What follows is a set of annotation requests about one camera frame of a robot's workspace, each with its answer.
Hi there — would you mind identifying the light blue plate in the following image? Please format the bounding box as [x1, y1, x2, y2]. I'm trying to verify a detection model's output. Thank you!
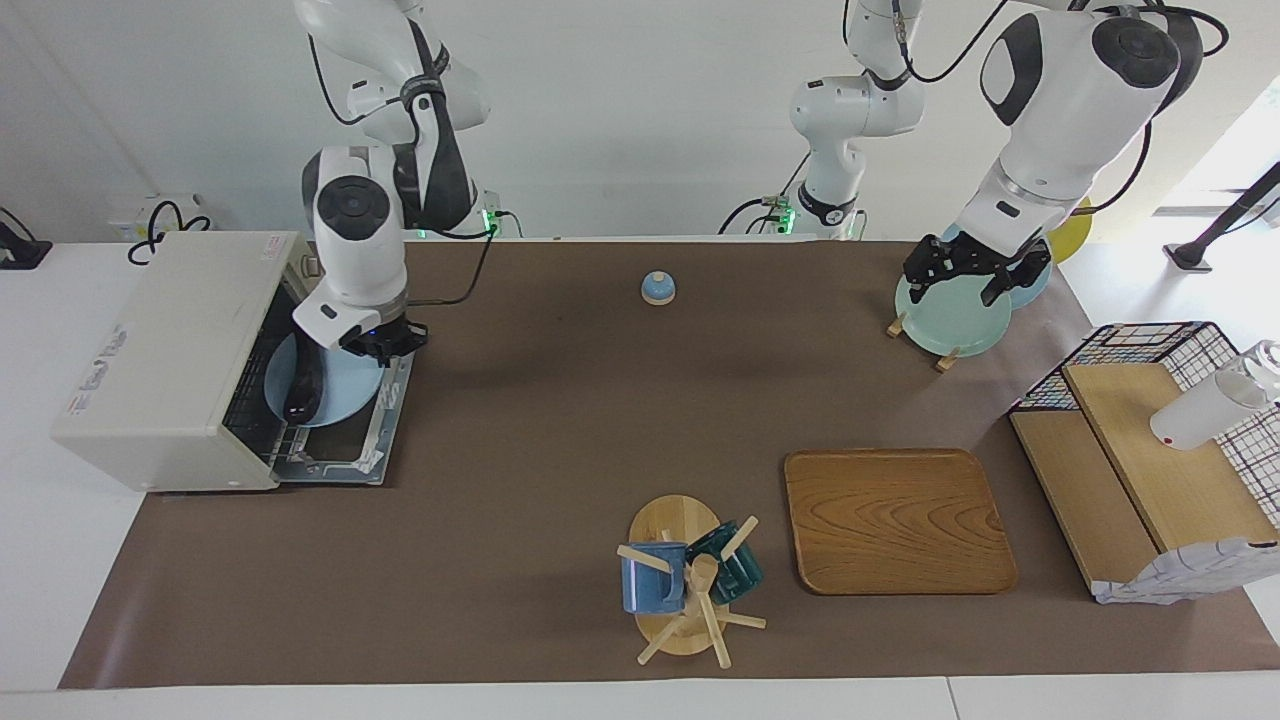
[264, 332, 386, 429]

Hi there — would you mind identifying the dark purple eggplant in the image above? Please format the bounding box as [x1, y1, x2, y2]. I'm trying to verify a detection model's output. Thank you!
[283, 340, 324, 423]

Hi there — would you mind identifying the cream toaster oven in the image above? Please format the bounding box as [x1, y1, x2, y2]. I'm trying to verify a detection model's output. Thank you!
[50, 230, 413, 493]

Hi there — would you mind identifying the blue plate in rack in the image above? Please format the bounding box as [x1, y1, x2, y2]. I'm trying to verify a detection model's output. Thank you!
[940, 225, 1054, 309]

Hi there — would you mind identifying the wooden plate rack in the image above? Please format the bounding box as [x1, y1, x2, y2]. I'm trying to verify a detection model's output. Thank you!
[886, 312, 961, 373]

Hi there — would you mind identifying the mint green plate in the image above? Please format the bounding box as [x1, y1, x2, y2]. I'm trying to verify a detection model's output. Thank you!
[894, 262, 1013, 358]

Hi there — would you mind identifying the yellow plate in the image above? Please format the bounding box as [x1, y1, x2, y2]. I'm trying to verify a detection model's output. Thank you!
[1045, 197, 1094, 264]

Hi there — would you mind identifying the brown table mat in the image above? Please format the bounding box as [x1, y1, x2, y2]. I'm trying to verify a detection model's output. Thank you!
[58, 238, 1280, 691]

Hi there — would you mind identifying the black floor stand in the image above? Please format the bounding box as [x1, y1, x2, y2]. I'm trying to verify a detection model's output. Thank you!
[1163, 160, 1280, 273]

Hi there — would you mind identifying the wooden stepped shelf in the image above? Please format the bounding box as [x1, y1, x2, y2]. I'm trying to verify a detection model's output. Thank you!
[1010, 362, 1280, 601]

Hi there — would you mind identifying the wooden serving tray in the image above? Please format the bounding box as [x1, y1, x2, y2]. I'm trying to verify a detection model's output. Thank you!
[783, 448, 1019, 597]

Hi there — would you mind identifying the white tumbler bottle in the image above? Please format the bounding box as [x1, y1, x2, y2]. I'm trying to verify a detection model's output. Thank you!
[1149, 340, 1280, 451]

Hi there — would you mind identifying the white power strip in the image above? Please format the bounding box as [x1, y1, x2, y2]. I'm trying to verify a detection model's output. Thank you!
[108, 193, 213, 243]

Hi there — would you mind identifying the wooden mug tree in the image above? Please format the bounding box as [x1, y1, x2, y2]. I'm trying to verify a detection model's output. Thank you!
[617, 494, 768, 669]

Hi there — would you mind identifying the dark green mug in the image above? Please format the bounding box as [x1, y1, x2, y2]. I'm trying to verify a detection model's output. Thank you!
[686, 520, 765, 605]

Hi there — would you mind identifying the white patterned cloth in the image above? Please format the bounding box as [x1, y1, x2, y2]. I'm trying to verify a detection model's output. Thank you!
[1090, 537, 1280, 606]

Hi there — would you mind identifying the blue mug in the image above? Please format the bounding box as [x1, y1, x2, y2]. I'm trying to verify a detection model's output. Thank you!
[621, 542, 689, 615]

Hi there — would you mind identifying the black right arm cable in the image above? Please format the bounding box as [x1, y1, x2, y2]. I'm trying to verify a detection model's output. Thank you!
[308, 30, 498, 307]

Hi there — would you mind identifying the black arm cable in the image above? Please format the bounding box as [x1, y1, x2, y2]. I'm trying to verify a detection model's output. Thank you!
[845, 0, 1231, 216]
[308, 30, 498, 307]

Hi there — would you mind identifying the black wire basket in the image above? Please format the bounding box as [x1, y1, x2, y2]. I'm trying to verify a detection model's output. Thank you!
[1008, 321, 1280, 531]

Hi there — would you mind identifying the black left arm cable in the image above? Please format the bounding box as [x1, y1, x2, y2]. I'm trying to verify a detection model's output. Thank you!
[845, 0, 1231, 216]

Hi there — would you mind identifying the black base cable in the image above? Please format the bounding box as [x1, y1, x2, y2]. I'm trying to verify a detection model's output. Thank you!
[720, 197, 791, 236]

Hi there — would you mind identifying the black clamp mount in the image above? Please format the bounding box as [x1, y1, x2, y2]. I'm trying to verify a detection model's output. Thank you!
[0, 207, 53, 271]

